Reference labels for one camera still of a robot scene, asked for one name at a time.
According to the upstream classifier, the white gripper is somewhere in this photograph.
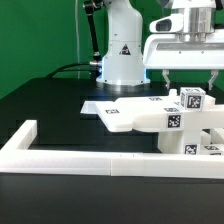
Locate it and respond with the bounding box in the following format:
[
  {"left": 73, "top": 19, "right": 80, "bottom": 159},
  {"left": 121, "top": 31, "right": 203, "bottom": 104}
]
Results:
[{"left": 143, "top": 31, "right": 224, "bottom": 90}]

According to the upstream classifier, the small tagged white cube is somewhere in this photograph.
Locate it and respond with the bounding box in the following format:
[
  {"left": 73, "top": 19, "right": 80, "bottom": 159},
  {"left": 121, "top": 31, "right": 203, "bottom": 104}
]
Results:
[{"left": 180, "top": 87, "right": 205, "bottom": 111}]

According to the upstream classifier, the white chair back part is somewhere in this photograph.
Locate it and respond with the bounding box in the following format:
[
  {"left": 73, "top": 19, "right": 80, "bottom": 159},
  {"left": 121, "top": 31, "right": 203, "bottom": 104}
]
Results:
[{"left": 96, "top": 96, "right": 224, "bottom": 132}]

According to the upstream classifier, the white chair seat part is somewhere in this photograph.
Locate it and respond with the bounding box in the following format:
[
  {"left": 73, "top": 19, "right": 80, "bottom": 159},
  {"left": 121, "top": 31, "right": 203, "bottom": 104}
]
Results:
[{"left": 158, "top": 130, "right": 201, "bottom": 155}]

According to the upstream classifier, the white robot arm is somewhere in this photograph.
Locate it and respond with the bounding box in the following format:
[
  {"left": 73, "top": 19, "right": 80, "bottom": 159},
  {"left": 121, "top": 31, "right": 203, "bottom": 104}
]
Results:
[{"left": 97, "top": 0, "right": 224, "bottom": 89}]

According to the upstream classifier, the white sheet with tags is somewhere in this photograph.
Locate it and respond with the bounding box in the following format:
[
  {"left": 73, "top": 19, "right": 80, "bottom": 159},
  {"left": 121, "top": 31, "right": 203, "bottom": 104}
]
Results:
[{"left": 80, "top": 101, "right": 97, "bottom": 115}]

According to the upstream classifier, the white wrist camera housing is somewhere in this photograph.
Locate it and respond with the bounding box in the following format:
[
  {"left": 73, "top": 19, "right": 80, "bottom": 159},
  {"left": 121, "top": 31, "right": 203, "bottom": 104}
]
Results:
[{"left": 149, "top": 13, "right": 184, "bottom": 33}]

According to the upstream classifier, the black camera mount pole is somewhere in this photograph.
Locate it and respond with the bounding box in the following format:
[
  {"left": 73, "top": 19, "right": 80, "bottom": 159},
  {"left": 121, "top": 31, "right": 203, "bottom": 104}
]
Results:
[{"left": 83, "top": 0, "right": 101, "bottom": 61}]

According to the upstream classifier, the black cable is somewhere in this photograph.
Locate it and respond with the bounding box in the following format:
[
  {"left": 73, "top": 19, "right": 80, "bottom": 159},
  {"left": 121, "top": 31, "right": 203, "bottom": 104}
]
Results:
[{"left": 45, "top": 61, "right": 101, "bottom": 80}]

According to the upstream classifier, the white U-shaped border frame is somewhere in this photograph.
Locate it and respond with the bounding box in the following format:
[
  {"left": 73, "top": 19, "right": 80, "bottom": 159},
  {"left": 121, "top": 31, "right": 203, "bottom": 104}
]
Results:
[{"left": 0, "top": 120, "right": 224, "bottom": 179}]

